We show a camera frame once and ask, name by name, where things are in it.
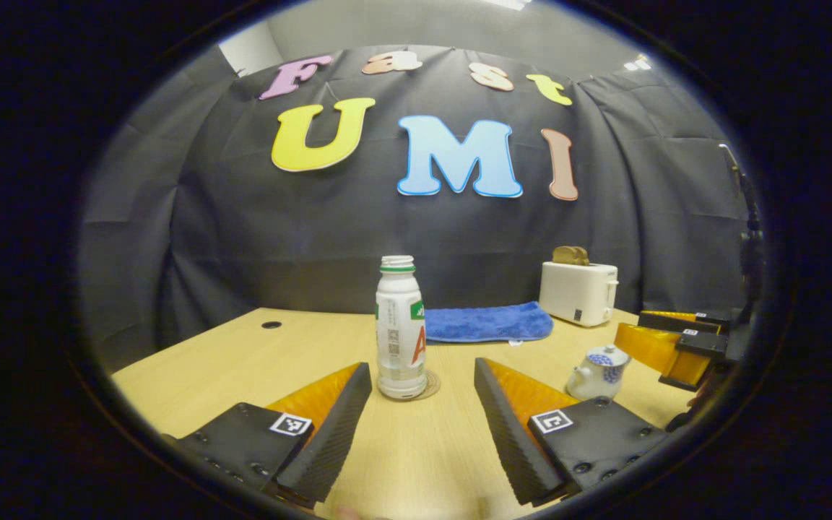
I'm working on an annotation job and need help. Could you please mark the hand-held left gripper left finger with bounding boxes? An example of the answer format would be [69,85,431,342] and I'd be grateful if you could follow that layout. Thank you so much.
[163,363,373,506]

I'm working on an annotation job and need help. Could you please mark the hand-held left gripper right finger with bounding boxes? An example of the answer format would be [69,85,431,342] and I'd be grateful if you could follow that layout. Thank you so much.
[473,357,671,506]

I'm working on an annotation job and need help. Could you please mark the blue white teacup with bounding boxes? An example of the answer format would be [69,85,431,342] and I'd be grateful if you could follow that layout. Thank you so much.
[566,361,628,402]

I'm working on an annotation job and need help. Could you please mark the round brown coaster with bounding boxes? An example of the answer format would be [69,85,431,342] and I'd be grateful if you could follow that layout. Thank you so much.
[398,370,441,402]

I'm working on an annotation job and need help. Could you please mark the white water bottle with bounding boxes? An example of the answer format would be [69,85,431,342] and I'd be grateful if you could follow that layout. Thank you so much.
[376,256,428,400]

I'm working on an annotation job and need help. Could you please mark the white toaster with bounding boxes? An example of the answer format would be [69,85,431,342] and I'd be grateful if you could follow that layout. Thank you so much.
[539,261,619,328]

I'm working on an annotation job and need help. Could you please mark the blue towel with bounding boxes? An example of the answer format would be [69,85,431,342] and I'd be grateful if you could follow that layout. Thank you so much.
[425,301,554,344]

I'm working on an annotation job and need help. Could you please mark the black backdrop cloth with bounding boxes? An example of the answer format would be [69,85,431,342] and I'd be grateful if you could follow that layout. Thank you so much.
[77,45,763,369]

